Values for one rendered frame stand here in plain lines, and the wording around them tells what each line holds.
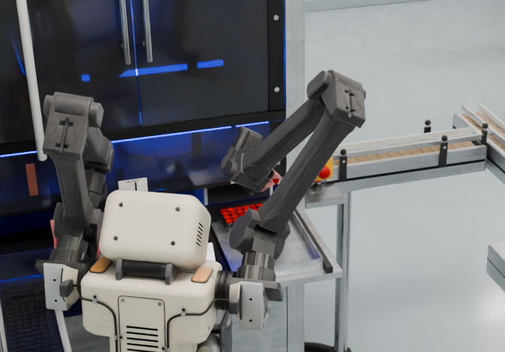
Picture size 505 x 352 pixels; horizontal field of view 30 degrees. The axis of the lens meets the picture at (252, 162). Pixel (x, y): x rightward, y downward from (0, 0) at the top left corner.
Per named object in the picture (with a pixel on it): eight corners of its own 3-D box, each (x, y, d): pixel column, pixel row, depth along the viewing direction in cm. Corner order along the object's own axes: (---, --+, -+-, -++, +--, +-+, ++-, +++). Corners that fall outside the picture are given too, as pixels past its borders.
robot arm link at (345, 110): (341, 92, 189) (381, 110, 193) (325, 62, 200) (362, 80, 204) (231, 256, 206) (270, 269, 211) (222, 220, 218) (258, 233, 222)
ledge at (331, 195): (293, 189, 311) (293, 184, 311) (331, 183, 314) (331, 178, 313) (306, 209, 299) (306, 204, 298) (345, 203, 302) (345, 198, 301)
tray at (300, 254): (207, 223, 288) (207, 213, 287) (288, 211, 294) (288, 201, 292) (233, 283, 259) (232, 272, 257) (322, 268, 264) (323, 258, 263)
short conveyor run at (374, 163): (295, 201, 308) (295, 157, 301) (282, 180, 321) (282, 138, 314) (487, 173, 323) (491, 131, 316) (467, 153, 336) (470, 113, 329)
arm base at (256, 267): (223, 283, 200) (279, 289, 198) (228, 248, 204) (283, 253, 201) (229, 296, 208) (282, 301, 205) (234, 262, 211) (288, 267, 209)
